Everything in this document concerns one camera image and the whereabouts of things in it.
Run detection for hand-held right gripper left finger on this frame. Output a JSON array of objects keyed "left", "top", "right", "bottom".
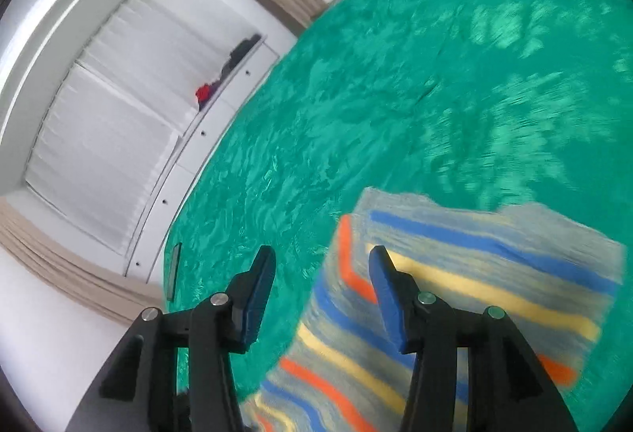
[{"left": 64, "top": 245, "right": 277, "bottom": 432}]

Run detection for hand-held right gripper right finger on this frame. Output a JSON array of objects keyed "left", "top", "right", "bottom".
[{"left": 368, "top": 245, "right": 579, "bottom": 432}]

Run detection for striped knit sweater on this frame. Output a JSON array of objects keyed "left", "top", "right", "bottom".
[{"left": 240, "top": 187, "right": 625, "bottom": 432}]

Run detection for black clothes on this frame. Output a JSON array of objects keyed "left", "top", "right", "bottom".
[{"left": 218, "top": 34, "right": 263, "bottom": 85}]

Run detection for smartphone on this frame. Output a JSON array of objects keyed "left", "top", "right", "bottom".
[{"left": 165, "top": 241, "right": 183, "bottom": 302}]

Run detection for white drawer cabinet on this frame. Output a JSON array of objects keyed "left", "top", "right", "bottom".
[{"left": 123, "top": 34, "right": 280, "bottom": 285}]

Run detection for green crinkled blanket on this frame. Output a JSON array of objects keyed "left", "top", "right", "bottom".
[{"left": 163, "top": 0, "right": 633, "bottom": 432}]

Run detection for white sheer curtain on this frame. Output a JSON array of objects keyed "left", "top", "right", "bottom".
[{"left": 25, "top": 0, "right": 248, "bottom": 258}]

